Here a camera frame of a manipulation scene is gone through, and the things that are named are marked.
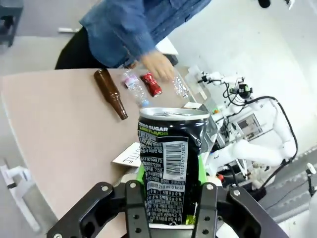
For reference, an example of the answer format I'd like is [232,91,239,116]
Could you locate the person's black trousers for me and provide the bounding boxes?
[54,26,111,70]

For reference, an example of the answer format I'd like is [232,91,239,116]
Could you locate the brown glass bottle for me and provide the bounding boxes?
[93,69,129,121]

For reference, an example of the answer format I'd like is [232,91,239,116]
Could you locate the white table edge bracket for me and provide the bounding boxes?
[0,158,42,234]

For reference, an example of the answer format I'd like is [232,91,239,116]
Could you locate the black left gripper right finger with green tip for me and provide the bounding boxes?
[191,153,290,238]

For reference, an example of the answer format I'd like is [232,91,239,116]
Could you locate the crushed red drink can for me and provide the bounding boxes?
[140,72,163,97]

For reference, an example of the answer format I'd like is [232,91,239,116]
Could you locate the person's torso in denim shirt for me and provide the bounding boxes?
[79,0,211,69]

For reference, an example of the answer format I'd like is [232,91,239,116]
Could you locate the black zero sugar drink can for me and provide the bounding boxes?
[137,107,211,228]

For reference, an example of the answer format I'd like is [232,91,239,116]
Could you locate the clear crushed plastic bottle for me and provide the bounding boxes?
[172,74,190,99]

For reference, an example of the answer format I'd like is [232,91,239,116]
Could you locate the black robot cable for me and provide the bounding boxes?
[271,98,298,161]

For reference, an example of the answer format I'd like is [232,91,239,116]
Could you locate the grey cart frame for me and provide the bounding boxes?
[0,0,25,48]

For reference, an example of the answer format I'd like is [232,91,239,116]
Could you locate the white paper label with letters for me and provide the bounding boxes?
[111,142,144,172]

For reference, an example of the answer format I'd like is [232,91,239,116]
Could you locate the white foam board stand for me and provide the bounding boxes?
[184,65,209,100]

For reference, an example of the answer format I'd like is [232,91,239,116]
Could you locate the white strip on floor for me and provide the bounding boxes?
[58,26,80,33]

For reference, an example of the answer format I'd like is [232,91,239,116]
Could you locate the person's forearm in denim sleeve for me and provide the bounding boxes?
[108,9,161,61]

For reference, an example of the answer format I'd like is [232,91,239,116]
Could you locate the small monitor screen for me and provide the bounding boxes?
[235,113,264,136]

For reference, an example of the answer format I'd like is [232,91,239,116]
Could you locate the black left gripper left finger with green tip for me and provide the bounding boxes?
[46,163,152,238]

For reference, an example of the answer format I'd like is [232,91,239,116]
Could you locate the white flat box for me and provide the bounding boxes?
[154,36,179,56]

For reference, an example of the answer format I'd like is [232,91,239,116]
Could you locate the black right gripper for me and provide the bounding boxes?
[238,83,253,99]

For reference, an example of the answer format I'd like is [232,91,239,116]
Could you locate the clear plastic bottle pink label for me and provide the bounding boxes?
[120,69,151,108]

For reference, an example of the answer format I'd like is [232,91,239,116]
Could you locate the person's bare hand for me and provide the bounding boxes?
[141,51,175,81]

